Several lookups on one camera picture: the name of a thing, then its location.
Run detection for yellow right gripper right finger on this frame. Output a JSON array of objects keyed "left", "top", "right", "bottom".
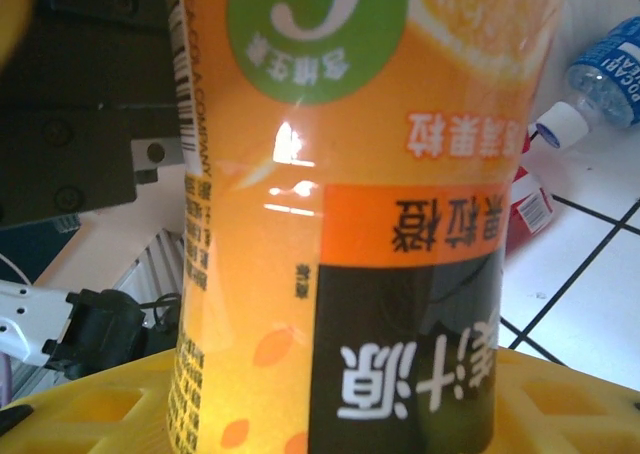
[{"left": 492, "top": 348, "right": 640, "bottom": 454}]

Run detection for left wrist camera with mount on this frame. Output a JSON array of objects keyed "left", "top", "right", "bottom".
[{"left": 0, "top": 278, "right": 151, "bottom": 381}]

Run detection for clear bottle dark blue label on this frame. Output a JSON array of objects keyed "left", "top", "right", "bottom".
[{"left": 533, "top": 16, "right": 640, "bottom": 150}]

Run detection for bottle with red gold label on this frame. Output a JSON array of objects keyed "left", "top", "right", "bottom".
[{"left": 503, "top": 123, "right": 557, "bottom": 258}]

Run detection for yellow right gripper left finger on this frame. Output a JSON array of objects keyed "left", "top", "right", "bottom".
[{"left": 0, "top": 351, "right": 175, "bottom": 454}]

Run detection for orange juice bottle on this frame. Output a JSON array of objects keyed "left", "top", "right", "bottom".
[{"left": 167, "top": 0, "right": 561, "bottom": 454}]

